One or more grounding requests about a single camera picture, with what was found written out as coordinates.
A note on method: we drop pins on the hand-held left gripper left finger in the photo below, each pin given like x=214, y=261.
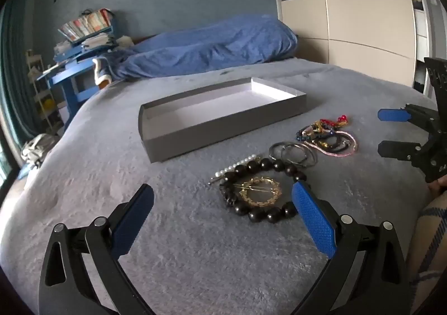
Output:
x=134, y=224

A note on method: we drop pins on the gold wreath brooch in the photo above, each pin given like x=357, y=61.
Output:
x=257, y=204

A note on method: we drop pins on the stack of papers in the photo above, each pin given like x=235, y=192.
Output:
x=94, y=40

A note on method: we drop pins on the dark green curtain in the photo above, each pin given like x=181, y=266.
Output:
x=14, y=74

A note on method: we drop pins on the white orange cloth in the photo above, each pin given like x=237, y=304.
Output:
x=101, y=72

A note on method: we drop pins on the white shelf rack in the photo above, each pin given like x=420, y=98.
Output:
x=43, y=102

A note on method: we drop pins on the silver bangle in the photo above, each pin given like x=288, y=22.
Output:
x=270, y=152
x=316, y=157

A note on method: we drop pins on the person's right forearm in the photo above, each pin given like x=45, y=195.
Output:
x=429, y=248

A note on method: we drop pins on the row of books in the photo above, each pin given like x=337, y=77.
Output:
x=83, y=25

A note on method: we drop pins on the beige wardrobe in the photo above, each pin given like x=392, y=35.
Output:
x=366, y=14

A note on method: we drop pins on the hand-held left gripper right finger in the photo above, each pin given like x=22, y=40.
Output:
x=314, y=220

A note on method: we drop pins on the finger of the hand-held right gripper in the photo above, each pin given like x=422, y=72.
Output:
x=394, y=114
x=398, y=150

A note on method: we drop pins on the grey cardboard box tray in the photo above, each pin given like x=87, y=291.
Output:
x=209, y=109

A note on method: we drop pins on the white crumpled cloth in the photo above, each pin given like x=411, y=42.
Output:
x=36, y=149

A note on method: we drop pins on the blue desk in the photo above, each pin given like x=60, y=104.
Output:
x=70, y=74

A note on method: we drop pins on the person's right hand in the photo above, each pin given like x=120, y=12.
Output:
x=439, y=187

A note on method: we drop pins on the blue pillow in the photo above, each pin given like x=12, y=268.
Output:
x=209, y=46

